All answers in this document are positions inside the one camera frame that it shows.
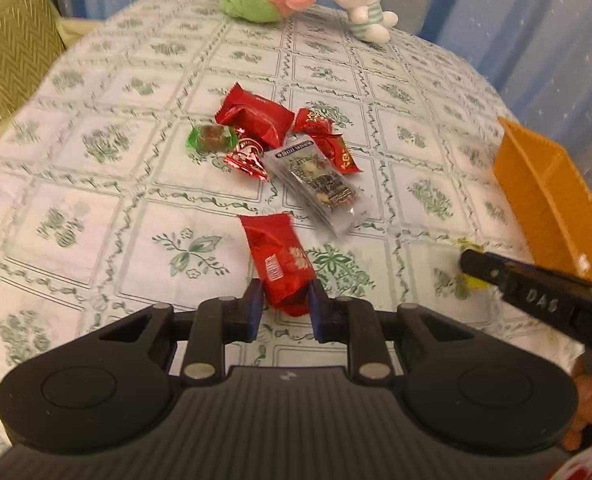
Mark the large plain red snack packet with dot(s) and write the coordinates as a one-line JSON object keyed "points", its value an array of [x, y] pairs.
{"points": [[256, 115]]}

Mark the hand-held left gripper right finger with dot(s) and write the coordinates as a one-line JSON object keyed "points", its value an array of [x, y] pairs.
{"points": [[318, 312]]}

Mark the green brown candy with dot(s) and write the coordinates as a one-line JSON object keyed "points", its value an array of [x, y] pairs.
{"points": [[210, 136]]}

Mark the green floral tablecloth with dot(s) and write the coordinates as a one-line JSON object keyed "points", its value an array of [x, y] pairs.
{"points": [[125, 185]]}

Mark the red white printed cloth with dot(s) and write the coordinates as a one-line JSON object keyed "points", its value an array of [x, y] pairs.
{"points": [[578, 467]]}

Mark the green zigzag cushion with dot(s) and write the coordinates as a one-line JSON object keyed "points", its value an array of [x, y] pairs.
{"points": [[13, 65]]}

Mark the yellow green candy wrapper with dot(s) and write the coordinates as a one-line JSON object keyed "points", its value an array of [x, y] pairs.
{"points": [[476, 285]]}

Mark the small red candy packet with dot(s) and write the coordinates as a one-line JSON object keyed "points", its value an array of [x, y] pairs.
{"points": [[312, 122]]}

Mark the shiny red foil candy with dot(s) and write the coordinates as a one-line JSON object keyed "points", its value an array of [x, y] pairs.
{"points": [[246, 161]]}

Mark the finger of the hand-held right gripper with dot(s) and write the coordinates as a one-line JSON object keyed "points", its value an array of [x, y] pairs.
{"points": [[483, 266]]}

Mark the red candy packet gold print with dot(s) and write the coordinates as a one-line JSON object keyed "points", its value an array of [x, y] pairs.
{"points": [[341, 152]]}

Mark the orange plastic tray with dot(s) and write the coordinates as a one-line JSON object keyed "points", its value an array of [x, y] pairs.
{"points": [[551, 195]]}

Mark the red snack packet white print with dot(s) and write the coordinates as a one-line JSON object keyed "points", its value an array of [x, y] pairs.
{"points": [[276, 255]]}

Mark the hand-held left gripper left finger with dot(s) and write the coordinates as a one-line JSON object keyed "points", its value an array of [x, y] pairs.
{"points": [[253, 307]]}

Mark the clear packet of seeds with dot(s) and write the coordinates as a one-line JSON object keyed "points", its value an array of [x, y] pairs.
{"points": [[316, 185]]}

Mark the light green sofa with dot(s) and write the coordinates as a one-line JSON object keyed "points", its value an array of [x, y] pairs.
{"points": [[83, 27]]}

